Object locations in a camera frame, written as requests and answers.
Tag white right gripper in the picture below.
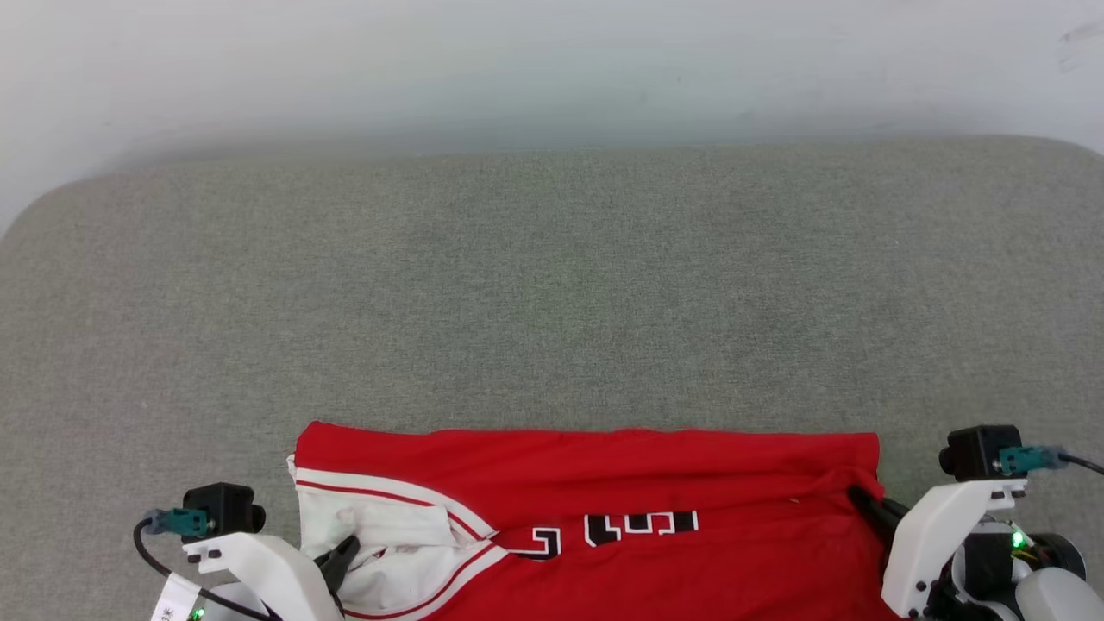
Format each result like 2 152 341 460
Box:
848 479 1029 620

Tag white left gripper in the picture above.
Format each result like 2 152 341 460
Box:
183 532 361 621

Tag red and white jersey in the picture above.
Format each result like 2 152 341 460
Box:
287 421 902 621

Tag grey fabric sofa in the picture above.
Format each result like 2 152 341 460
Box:
0 134 1104 621

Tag teal right camera connector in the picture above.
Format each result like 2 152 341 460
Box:
999 444 1069 477

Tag teal camera connector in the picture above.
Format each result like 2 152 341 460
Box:
999 444 1069 477
142 507 210 537

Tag teal left camera connector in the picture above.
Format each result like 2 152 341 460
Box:
142 507 210 537

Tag white cable label tag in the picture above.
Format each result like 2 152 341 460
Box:
151 574 204 621

